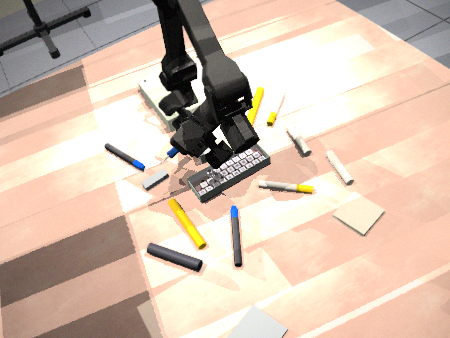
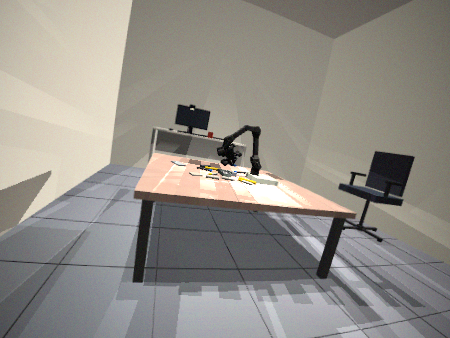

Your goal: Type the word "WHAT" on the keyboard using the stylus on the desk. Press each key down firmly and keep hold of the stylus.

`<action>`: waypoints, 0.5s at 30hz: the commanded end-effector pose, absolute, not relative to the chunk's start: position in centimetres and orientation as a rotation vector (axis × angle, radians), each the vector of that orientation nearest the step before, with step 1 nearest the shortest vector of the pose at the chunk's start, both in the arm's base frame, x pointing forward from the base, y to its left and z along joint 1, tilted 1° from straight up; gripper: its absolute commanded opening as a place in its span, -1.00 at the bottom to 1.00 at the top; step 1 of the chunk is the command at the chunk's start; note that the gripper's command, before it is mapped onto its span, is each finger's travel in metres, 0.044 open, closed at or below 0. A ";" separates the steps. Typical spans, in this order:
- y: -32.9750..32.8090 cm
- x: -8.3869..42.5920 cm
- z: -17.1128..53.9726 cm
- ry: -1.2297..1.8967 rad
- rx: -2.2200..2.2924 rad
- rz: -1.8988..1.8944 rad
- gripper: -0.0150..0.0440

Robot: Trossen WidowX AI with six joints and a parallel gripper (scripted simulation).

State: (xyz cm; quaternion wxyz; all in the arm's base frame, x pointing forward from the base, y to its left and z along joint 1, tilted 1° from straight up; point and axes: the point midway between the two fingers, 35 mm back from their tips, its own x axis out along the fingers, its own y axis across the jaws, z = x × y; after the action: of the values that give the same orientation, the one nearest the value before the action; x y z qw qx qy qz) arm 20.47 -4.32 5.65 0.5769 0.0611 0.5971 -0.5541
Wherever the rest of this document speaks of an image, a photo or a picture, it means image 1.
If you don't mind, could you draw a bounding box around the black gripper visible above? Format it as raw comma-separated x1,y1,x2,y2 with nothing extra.
158,90,233,169

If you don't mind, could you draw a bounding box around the dark grey cylinder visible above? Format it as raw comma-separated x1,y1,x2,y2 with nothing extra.
147,243,203,271

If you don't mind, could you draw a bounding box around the blue stylus with grey tip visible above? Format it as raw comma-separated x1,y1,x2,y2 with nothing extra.
159,147,179,164

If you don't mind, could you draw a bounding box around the grey and blue marker pen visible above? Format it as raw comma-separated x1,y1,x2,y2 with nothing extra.
230,205,242,266
104,143,145,170

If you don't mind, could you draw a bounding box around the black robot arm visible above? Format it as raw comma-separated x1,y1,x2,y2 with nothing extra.
152,0,260,158

